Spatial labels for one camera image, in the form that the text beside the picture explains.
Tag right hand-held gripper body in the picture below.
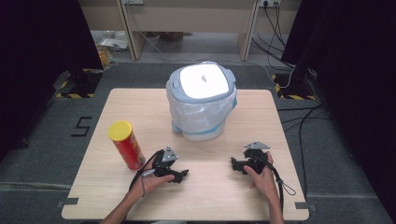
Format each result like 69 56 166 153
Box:
242 141 271 175

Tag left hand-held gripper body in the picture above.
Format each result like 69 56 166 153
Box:
151 146 180 178

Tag red chip can yellow lid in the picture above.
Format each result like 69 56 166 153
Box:
107 120 147 171

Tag white trash can grey lid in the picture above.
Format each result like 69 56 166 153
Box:
165 61 238 142

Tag person's right hand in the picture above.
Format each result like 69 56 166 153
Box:
243 151 280 202

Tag person's left hand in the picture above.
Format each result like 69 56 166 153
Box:
130 160 176 200

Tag white plastic bin liner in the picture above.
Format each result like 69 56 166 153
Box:
165 81 238 134

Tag grey tape tab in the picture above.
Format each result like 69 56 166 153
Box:
56 197 79 208
294 202 318 213

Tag yellow black striped stand base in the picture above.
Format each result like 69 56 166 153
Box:
270 73 317 101
55 68 105 100

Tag black curtain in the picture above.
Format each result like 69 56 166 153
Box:
0 0 105 162
279 0 396 216

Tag clutter of bags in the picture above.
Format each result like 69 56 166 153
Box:
92 30 130 70

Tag beige wooden desk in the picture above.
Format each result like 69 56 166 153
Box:
116 0 261 63

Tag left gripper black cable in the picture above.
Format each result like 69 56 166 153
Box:
128 149 165 198

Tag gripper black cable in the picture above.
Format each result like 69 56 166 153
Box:
254 154 297 216
128 149 165 198

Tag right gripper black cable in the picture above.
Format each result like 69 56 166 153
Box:
254 154 297 216

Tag black floor cables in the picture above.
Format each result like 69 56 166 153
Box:
276 102 332 200

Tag white floor cable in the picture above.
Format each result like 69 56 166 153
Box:
138 31 297 90

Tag wall power socket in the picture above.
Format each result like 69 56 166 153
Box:
259 0 282 8

